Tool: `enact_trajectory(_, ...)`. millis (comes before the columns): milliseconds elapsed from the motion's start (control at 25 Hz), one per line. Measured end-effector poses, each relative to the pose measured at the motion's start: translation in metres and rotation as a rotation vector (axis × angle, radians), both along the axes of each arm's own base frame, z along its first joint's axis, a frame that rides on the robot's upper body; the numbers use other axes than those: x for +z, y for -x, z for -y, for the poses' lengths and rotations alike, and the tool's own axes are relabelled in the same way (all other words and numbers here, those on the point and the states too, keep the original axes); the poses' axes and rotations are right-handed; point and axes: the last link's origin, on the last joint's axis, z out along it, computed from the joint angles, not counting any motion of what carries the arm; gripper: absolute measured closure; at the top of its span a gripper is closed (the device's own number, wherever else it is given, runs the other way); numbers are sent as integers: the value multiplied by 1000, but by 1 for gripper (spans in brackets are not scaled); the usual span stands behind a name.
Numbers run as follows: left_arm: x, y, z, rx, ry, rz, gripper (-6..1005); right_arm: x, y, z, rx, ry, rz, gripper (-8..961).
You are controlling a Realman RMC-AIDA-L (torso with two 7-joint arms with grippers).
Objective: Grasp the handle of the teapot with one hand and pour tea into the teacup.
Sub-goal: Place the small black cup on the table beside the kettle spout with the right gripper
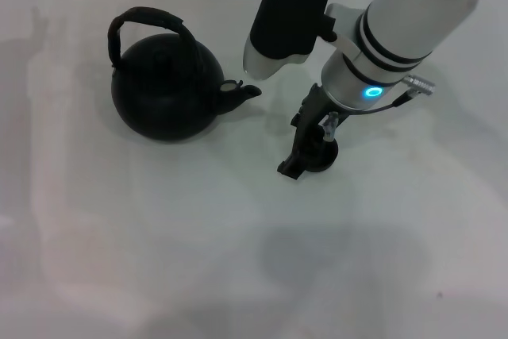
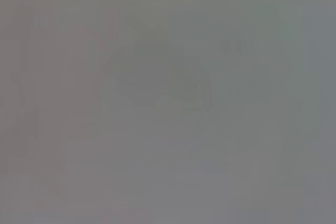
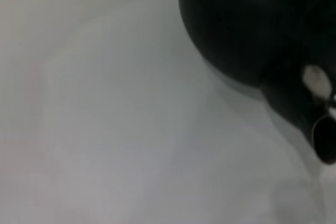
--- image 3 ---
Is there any black round teapot with handle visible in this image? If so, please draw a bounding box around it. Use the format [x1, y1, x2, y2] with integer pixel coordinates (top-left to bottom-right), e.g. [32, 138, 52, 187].
[177, 0, 336, 166]

